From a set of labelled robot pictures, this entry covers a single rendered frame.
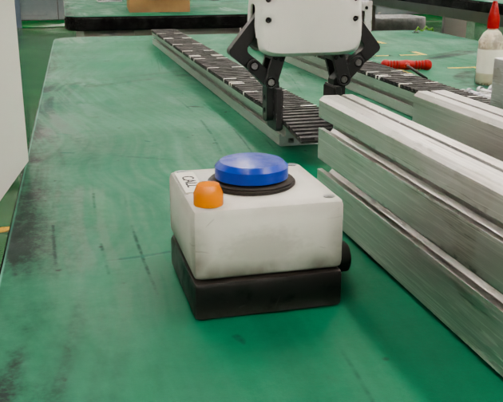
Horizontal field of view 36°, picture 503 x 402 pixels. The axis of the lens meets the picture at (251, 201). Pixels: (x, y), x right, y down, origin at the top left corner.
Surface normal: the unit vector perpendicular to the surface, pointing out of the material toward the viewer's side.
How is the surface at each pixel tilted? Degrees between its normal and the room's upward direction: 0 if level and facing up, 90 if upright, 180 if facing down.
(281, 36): 95
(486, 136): 90
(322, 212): 90
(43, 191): 0
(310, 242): 90
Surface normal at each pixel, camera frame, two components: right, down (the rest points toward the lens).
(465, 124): -0.97, 0.07
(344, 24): 0.34, 0.32
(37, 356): 0.00, -0.95
